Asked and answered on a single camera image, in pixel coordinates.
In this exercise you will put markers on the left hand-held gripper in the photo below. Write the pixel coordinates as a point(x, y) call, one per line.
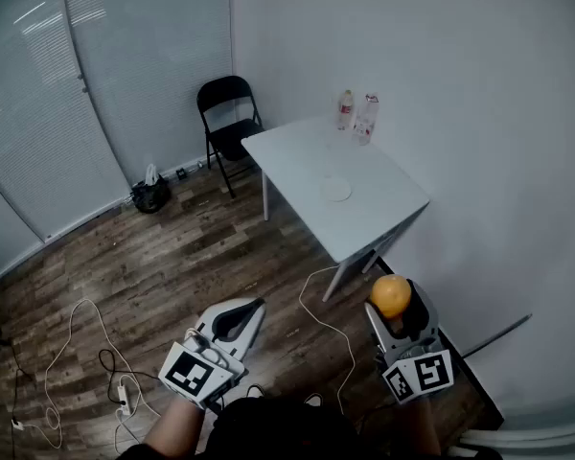
point(191, 374)

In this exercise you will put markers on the white table leg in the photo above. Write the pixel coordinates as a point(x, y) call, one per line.
point(336, 281)
point(266, 197)
point(370, 262)

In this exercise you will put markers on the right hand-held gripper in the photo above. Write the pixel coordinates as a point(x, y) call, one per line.
point(419, 374)

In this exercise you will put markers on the grey metal rod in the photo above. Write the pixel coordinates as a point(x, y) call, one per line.
point(498, 336)

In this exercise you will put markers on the black folding chair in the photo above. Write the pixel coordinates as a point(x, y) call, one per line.
point(230, 137)

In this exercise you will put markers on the white power strip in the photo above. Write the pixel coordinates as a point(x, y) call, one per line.
point(122, 398)

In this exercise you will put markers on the person's black clothing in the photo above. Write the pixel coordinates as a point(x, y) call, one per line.
point(282, 429)

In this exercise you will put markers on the small black floor adapter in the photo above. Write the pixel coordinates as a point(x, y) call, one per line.
point(181, 174)

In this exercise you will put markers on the person's right forearm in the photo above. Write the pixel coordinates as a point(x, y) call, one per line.
point(419, 429)

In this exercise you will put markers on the white window blinds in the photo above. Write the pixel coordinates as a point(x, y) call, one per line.
point(43, 127)

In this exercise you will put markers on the white wall plug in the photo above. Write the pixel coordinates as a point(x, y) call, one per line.
point(17, 424)

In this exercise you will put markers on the white pipes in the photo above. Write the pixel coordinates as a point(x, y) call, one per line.
point(532, 441)

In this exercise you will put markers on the yellow-orange round fruit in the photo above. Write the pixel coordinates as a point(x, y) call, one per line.
point(389, 295)

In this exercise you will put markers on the small white plate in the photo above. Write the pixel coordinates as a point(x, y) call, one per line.
point(336, 190)

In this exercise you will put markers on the person's left forearm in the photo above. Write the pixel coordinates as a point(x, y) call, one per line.
point(172, 429)

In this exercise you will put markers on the red label plastic bottle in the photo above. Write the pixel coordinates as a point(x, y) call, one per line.
point(345, 110)

